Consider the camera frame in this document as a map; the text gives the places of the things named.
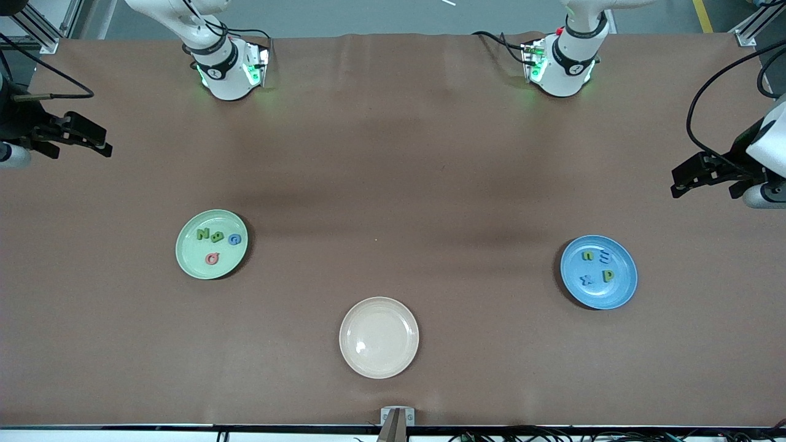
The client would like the brown table cloth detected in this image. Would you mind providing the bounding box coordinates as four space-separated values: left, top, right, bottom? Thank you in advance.
0 32 786 427

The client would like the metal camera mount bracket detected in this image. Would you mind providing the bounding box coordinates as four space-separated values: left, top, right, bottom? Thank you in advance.
376 406 416 442

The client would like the beige plate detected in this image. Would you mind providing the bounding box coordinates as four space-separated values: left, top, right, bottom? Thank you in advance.
339 297 420 379

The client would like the blue plate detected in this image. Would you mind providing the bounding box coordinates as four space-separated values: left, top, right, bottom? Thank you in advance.
559 235 638 310

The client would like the light green plate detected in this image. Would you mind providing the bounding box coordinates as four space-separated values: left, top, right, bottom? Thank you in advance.
175 209 249 281

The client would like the metal base connector plate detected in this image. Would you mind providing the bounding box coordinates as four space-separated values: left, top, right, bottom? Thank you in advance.
243 40 271 87

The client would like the black base power cable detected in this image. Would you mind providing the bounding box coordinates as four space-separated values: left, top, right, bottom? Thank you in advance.
472 29 530 67
206 18 272 44

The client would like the aluminium frame profile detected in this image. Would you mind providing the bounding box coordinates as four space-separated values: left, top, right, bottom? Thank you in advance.
0 0 84 55
722 0 786 47

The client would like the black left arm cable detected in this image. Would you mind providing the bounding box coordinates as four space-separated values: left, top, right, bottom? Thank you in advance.
686 40 786 179

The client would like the black cable bundle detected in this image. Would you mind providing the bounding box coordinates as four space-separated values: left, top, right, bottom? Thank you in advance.
448 424 786 442

